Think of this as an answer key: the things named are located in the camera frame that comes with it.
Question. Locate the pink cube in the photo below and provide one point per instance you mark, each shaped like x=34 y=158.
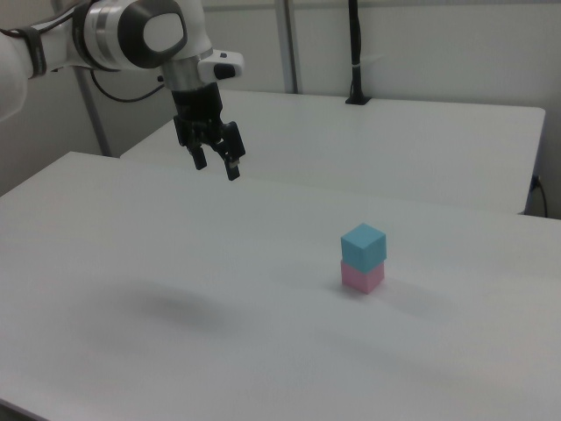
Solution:
x=361 y=278

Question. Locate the grey metal frame post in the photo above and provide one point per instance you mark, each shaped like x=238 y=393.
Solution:
x=92 y=114
x=289 y=44

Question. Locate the black camera stand pole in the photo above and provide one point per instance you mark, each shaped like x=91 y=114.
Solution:
x=356 y=52

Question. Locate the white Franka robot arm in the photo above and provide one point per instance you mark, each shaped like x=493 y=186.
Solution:
x=109 y=35

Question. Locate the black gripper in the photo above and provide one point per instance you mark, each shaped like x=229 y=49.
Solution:
x=197 y=109

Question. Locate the white side table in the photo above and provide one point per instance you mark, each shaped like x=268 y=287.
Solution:
x=350 y=149

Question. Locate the blue cube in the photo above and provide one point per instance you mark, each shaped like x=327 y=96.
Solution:
x=363 y=247

